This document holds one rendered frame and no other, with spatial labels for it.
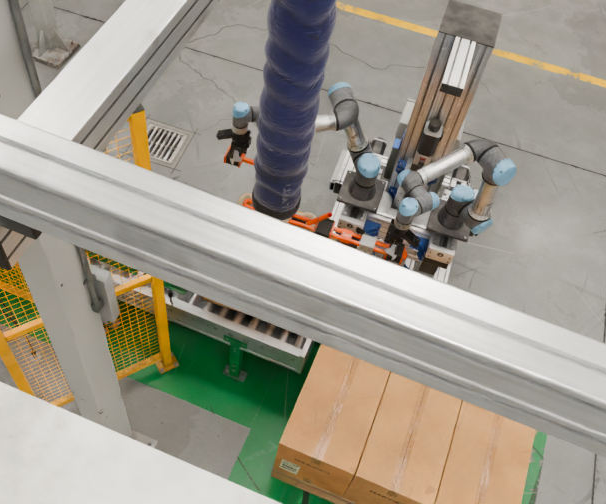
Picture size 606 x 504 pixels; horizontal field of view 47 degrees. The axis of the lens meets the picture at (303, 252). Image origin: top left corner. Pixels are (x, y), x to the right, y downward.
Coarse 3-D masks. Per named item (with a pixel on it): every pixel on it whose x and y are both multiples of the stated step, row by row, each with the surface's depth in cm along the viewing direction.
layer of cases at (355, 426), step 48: (336, 384) 364; (384, 384) 367; (288, 432) 347; (336, 432) 349; (384, 432) 352; (432, 432) 355; (480, 432) 358; (528, 432) 360; (336, 480) 354; (384, 480) 338; (432, 480) 341; (480, 480) 344
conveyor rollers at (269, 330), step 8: (104, 264) 389; (176, 296) 382; (192, 296) 384; (200, 296) 386; (192, 304) 381; (208, 304) 382; (224, 312) 380; (240, 312) 381; (240, 320) 379; (256, 320) 379; (256, 328) 378; (272, 328) 378; (280, 336) 376; (288, 336) 377; (296, 344) 374
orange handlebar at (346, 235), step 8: (248, 160) 348; (248, 200) 334; (296, 216) 332; (296, 224) 330; (304, 224) 329; (344, 232) 329; (352, 232) 330; (344, 240) 328; (352, 240) 327; (376, 240) 329; (376, 248) 326
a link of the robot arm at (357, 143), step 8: (336, 88) 329; (344, 88) 329; (328, 96) 334; (336, 96) 328; (344, 96) 326; (352, 96) 328; (336, 104) 326; (352, 128) 346; (360, 128) 351; (352, 136) 352; (360, 136) 354; (352, 144) 358; (360, 144) 358; (368, 144) 362; (352, 152) 362; (360, 152) 361; (352, 160) 366
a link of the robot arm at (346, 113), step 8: (344, 104) 323; (352, 104) 324; (336, 112) 322; (344, 112) 322; (352, 112) 323; (320, 120) 321; (328, 120) 321; (336, 120) 321; (344, 120) 322; (352, 120) 324; (320, 128) 322; (328, 128) 323; (336, 128) 323; (344, 128) 325
